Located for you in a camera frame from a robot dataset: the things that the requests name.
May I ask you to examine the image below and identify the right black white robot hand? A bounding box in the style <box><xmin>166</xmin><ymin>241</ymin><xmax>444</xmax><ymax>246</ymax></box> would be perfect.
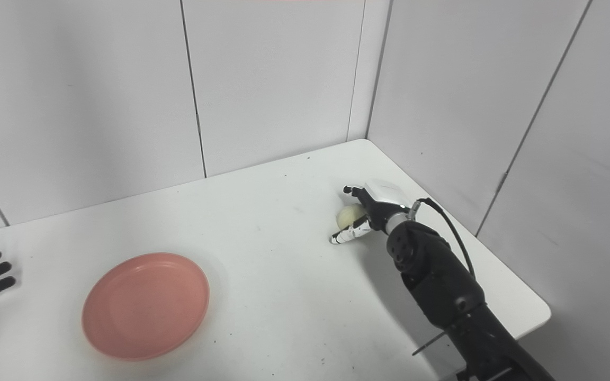
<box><xmin>329</xmin><ymin>179</ymin><xmax>412</xmax><ymax>245</ymax></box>

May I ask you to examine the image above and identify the white steamed bun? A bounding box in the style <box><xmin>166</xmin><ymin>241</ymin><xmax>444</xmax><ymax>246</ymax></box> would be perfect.
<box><xmin>336</xmin><ymin>205</ymin><xmax>368</xmax><ymax>230</ymax></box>

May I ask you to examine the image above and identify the pink round plate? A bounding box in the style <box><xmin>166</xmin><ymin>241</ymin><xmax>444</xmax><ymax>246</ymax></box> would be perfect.
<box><xmin>82</xmin><ymin>252</ymin><xmax>211</xmax><ymax>362</ymax></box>

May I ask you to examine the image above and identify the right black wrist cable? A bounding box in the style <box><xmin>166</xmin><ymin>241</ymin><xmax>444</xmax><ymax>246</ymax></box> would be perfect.
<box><xmin>409</xmin><ymin>197</ymin><xmax>476</xmax><ymax>279</ymax></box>

